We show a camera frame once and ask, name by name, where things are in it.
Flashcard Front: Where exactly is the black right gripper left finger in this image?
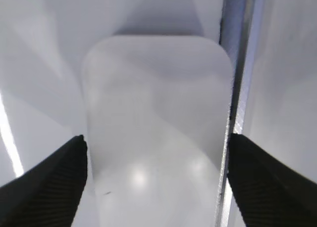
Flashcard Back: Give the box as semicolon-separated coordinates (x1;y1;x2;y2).
0;135;87;227

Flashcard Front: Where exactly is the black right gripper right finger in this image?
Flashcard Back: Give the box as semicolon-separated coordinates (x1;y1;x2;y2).
227;134;317;227

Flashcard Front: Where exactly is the white board with metal frame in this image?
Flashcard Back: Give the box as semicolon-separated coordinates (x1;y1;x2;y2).
0;0;255;227

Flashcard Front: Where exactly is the white rectangular board eraser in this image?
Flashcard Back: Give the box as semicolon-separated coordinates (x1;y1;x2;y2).
83;35;233;227

